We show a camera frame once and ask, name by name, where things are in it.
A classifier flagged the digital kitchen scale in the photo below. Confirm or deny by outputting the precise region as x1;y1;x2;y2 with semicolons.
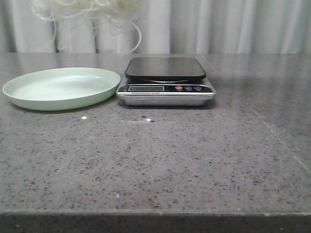
116;57;216;107

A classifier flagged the light green plastic plate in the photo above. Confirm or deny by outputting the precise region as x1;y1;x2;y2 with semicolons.
2;67;121;111

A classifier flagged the white pleated curtain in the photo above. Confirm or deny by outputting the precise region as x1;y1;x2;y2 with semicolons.
0;0;311;54

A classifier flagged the white vermicelli noodle bundle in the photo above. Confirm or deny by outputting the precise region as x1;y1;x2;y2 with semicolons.
31;0;142;54

